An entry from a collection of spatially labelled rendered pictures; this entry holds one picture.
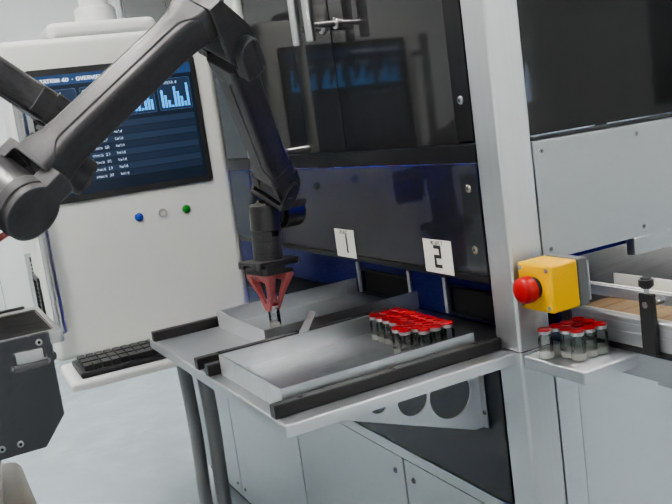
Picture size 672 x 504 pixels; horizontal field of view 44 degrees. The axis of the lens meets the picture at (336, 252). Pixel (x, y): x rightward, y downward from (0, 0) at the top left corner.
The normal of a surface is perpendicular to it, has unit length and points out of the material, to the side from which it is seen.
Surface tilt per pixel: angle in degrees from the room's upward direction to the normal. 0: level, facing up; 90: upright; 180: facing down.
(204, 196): 90
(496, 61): 90
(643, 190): 90
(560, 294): 90
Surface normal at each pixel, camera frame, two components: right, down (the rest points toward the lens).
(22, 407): 0.47, 0.07
